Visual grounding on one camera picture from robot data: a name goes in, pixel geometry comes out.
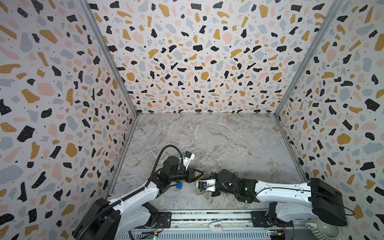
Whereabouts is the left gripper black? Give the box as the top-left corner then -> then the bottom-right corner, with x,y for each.
168,166 -> 203,184

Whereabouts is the white remote control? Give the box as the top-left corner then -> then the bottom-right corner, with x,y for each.
196,181 -> 207,196

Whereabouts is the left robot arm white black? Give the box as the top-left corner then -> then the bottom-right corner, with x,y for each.
72,152 -> 204,240

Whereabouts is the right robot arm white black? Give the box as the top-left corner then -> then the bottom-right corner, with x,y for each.
206,170 -> 348,227

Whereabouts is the blue cube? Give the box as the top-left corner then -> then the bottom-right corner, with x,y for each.
176,183 -> 183,190

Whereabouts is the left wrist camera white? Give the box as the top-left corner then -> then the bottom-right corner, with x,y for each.
183,151 -> 195,170

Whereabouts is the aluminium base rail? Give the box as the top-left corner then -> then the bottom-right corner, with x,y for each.
117,209 -> 317,240

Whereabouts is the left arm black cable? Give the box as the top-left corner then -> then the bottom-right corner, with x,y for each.
76,144 -> 184,240

